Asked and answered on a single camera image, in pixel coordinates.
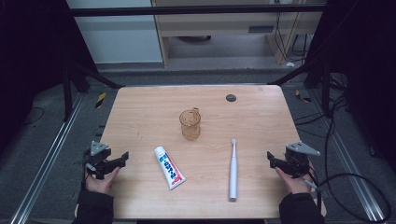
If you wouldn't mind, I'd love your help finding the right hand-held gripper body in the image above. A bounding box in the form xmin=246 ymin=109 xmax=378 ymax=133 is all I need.
xmin=281 ymin=141 xmax=321 ymax=179

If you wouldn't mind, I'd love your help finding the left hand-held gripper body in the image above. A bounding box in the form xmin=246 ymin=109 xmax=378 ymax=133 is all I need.
xmin=82 ymin=140 xmax=117 ymax=180

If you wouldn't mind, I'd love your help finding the person's left hand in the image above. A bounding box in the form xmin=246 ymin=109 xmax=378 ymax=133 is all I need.
xmin=83 ymin=165 xmax=121 ymax=196

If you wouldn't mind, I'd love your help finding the person's right hand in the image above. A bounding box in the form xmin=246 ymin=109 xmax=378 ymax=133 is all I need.
xmin=274 ymin=161 xmax=315 ymax=196

